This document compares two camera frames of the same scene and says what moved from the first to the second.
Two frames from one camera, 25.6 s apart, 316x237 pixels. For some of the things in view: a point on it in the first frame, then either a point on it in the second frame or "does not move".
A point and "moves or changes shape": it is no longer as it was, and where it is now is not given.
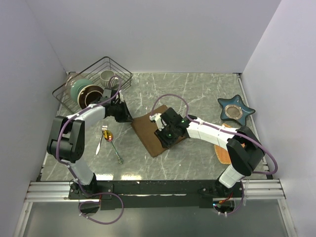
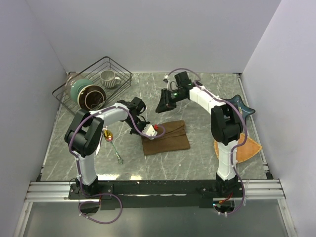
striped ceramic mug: (106, 75) does not move
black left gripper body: (120, 111) -> (140, 125)
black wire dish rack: (86, 88) does not move
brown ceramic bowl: (88, 94) does not move
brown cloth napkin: (145, 128) moves or changes shape
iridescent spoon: (109, 137) does not move
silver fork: (104, 128) does not move
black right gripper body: (167, 136) -> (172, 98)
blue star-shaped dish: (234, 108) does not move
